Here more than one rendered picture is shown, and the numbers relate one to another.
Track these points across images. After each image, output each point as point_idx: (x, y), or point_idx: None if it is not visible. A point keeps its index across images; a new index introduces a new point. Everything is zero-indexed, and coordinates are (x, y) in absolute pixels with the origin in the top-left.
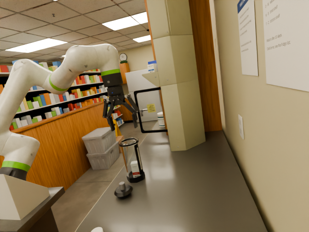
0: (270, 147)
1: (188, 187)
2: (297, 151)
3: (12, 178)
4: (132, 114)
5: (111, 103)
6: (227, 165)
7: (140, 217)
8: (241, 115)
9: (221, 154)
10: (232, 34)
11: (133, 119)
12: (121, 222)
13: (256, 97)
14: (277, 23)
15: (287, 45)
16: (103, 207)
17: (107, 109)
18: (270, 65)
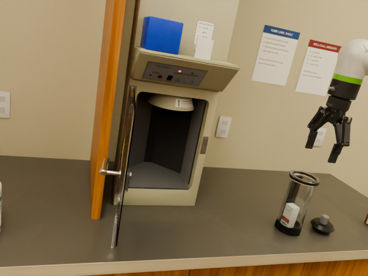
0: (285, 125)
1: (269, 191)
2: (310, 118)
3: None
4: (316, 131)
5: (341, 122)
6: (216, 171)
7: (327, 212)
8: (226, 116)
9: None
10: (233, 37)
11: (315, 138)
12: (343, 222)
13: (274, 98)
14: (316, 68)
15: (318, 78)
16: (350, 240)
17: (342, 133)
18: (302, 82)
